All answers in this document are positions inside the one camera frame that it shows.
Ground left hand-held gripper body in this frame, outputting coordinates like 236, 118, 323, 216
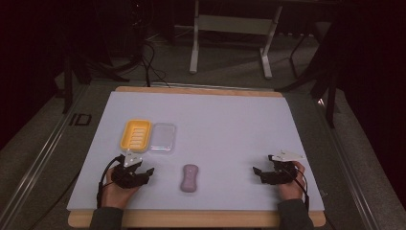
110, 150, 148, 190

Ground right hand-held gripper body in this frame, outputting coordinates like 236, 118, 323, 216
267, 149, 306, 186

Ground person's right hand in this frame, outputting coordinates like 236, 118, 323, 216
276, 161, 307, 201

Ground person's left hand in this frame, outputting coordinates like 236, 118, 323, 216
101, 166, 142, 210

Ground clear plastic soap dish lid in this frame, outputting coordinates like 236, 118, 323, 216
148, 122, 177, 153

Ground yellow soap dish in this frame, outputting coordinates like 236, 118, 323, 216
119, 119, 153, 153

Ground pink soap bar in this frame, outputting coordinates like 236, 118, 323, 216
180, 163, 200, 194

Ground pale lilac table mat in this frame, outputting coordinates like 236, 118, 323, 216
66, 91, 326, 212

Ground black metal stand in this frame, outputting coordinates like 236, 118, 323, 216
275, 18, 340, 129

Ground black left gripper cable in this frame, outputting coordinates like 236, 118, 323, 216
96, 154, 124, 209

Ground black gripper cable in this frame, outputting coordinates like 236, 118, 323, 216
280, 167, 310, 213
96, 154, 124, 209

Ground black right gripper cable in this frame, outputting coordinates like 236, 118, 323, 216
280, 167, 310, 213

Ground metal floor rail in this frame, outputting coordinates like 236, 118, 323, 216
0, 83, 91, 230
314, 95, 381, 230

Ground black floor cables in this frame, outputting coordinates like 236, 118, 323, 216
139, 39, 171, 88

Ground white metal stand frame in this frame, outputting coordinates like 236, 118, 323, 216
189, 0, 283, 81

